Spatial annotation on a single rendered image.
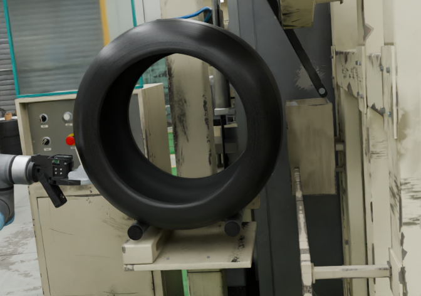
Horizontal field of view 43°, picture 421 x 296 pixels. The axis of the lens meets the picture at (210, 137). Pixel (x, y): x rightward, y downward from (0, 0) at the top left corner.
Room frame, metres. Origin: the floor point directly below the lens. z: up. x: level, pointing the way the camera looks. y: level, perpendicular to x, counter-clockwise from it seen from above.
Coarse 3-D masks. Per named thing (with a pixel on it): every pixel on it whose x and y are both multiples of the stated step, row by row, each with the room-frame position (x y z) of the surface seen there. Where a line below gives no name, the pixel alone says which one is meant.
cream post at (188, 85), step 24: (168, 0) 1.84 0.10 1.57; (192, 0) 1.83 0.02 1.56; (168, 72) 1.84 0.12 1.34; (192, 72) 1.83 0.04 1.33; (192, 96) 1.83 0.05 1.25; (192, 120) 1.83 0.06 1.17; (192, 144) 1.83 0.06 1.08; (192, 168) 1.84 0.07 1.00; (216, 168) 1.93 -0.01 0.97; (192, 288) 1.84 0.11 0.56; (216, 288) 1.83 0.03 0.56
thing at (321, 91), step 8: (272, 0) 1.73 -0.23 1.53; (272, 8) 1.73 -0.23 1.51; (280, 24) 1.73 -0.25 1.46; (288, 32) 1.72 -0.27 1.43; (296, 40) 1.72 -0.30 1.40; (296, 48) 1.72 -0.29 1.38; (304, 56) 1.71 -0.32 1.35; (304, 64) 1.71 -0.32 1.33; (312, 64) 1.71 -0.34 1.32; (312, 72) 1.71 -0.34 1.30; (312, 80) 1.71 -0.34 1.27; (320, 80) 1.71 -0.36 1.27; (320, 88) 1.70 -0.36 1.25; (320, 96) 1.71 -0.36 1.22
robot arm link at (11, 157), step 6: (0, 156) 1.64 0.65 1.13; (6, 156) 1.64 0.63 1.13; (12, 156) 1.63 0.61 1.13; (0, 162) 1.61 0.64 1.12; (6, 162) 1.61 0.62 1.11; (12, 162) 1.61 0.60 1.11; (0, 168) 1.61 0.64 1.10; (6, 168) 1.60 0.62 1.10; (0, 174) 1.61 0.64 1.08; (6, 174) 1.60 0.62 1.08; (0, 180) 1.61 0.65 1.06; (6, 180) 1.61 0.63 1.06; (12, 180) 1.61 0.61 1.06; (0, 186) 1.61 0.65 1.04; (6, 186) 1.63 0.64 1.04
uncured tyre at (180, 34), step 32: (128, 32) 1.50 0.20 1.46; (160, 32) 1.45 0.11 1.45; (192, 32) 1.45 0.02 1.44; (224, 32) 1.48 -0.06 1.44; (96, 64) 1.49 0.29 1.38; (128, 64) 1.45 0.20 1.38; (224, 64) 1.42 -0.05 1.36; (256, 64) 1.44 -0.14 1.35; (96, 96) 1.47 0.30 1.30; (128, 96) 1.76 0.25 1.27; (256, 96) 1.41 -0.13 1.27; (96, 128) 1.47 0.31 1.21; (128, 128) 1.76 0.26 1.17; (256, 128) 1.41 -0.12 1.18; (96, 160) 1.47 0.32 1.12; (128, 160) 1.75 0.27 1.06; (256, 160) 1.41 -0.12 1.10; (128, 192) 1.46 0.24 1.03; (160, 192) 1.72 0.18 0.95; (192, 192) 1.72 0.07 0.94; (224, 192) 1.42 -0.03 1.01; (256, 192) 1.45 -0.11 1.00; (160, 224) 1.47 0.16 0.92; (192, 224) 1.46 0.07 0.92
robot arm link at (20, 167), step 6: (18, 156) 1.63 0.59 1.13; (24, 156) 1.63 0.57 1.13; (30, 156) 1.64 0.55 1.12; (18, 162) 1.61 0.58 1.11; (24, 162) 1.61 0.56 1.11; (12, 168) 1.60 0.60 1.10; (18, 168) 1.60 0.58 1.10; (24, 168) 1.60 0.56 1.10; (12, 174) 1.60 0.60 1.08; (18, 174) 1.60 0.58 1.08; (24, 174) 1.59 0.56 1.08; (18, 180) 1.60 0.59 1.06; (24, 180) 1.60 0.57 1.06
